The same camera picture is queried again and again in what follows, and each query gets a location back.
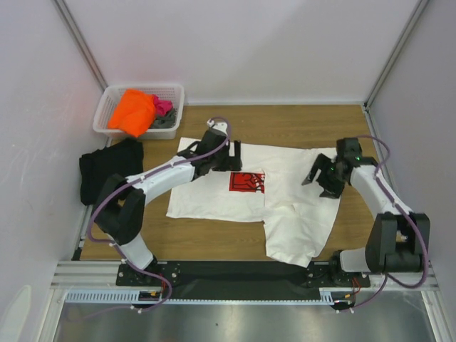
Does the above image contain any white Coca-Cola t-shirt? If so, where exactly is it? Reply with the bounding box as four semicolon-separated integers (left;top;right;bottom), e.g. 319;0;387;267
167;144;340;267

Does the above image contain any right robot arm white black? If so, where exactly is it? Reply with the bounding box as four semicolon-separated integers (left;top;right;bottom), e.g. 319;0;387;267
303;137;430;289

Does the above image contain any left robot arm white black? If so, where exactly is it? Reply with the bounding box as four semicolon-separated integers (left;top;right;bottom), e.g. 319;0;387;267
87;128;242;285

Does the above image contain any grey t-shirt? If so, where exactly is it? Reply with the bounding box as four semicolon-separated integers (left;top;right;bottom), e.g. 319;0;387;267
150;108;177;129

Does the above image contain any white plastic basket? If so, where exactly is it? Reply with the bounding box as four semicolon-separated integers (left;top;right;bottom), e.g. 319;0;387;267
93;83;185;140

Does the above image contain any pink t-shirt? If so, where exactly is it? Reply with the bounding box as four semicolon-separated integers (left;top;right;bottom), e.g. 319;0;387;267
152;95;174;117

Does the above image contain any black folded t-shirt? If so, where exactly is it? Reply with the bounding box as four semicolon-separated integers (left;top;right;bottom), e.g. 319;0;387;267
79;138;144;206

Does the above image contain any orange t-shirt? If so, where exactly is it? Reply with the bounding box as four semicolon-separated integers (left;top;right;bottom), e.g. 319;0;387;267
108;89;156;138

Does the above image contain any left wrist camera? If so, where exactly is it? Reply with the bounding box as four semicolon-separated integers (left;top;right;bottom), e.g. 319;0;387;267
207;119;229;135

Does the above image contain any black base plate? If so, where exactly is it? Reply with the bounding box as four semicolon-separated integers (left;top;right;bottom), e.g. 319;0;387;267
115;260;371;301

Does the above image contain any white slotted cable duct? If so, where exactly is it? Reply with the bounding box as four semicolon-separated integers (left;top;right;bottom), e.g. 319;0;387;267
66;288;163;303

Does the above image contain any aluminium frame rail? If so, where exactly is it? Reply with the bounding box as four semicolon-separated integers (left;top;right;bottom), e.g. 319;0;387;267
49;260;440;291

